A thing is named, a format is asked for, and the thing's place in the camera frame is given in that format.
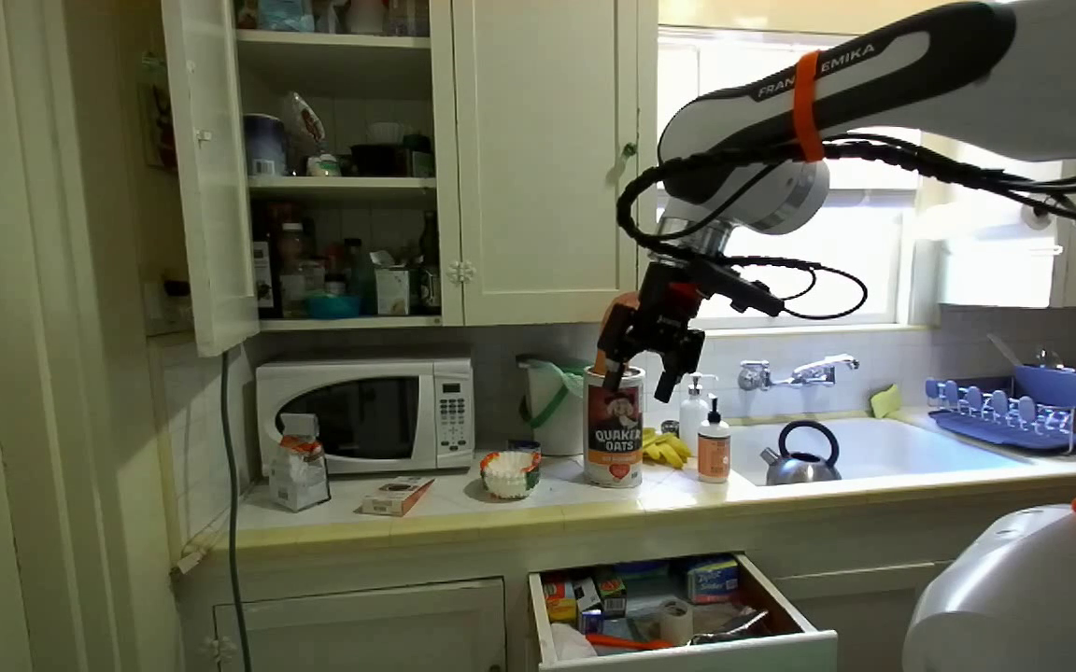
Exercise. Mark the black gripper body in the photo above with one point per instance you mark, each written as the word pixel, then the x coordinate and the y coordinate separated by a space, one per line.
pixel 658 320

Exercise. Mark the white tape roll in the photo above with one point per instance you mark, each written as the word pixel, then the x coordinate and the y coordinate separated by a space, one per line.
pixel 674 622

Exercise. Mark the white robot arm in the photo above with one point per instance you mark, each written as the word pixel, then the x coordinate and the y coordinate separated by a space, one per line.
pixel 973 91

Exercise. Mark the open white drawer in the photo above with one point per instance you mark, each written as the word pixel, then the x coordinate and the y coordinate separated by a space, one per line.
pixel 741 619

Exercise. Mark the white upper cabinet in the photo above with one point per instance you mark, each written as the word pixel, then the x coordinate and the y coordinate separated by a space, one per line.
pixel 440 161

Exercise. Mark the open cabinet door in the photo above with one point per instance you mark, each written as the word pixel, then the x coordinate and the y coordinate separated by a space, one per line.
pixel 208 121

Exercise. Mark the white soap dispenser bottle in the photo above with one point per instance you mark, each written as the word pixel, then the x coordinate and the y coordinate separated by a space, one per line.
pixel 693 413

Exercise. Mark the tall printed canister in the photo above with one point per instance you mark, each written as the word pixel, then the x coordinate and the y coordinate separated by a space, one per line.
pixel 614 431

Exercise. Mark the soap bottle orange label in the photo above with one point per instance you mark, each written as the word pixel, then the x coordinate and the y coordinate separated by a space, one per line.
pixel 715 447

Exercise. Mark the chrome sink faucet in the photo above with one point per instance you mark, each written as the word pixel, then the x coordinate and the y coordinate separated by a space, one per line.
pixel 808 376

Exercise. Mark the wrapped food package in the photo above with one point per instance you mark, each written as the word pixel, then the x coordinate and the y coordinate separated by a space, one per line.
pixel 511 475

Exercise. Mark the yellow green sponge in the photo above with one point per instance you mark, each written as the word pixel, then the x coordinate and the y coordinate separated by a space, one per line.
pixel 886 400

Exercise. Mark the white microwave oven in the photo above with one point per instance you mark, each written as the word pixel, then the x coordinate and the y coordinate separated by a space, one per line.
pixel 372 415

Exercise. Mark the orange plastic spoon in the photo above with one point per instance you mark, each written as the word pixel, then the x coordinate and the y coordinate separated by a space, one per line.
pixel 624 644

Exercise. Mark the white paper bag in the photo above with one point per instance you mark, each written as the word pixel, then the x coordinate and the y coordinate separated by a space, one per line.
pixel 298 464

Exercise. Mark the blue dish rack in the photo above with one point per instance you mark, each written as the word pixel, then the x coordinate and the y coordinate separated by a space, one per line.
pixel 1028 408

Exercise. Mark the white pitcher green handle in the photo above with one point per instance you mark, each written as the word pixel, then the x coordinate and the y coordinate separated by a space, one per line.
pixel 556 405

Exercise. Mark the grey kettle black handle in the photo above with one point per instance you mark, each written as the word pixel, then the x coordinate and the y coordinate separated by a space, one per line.
pixel 788 464

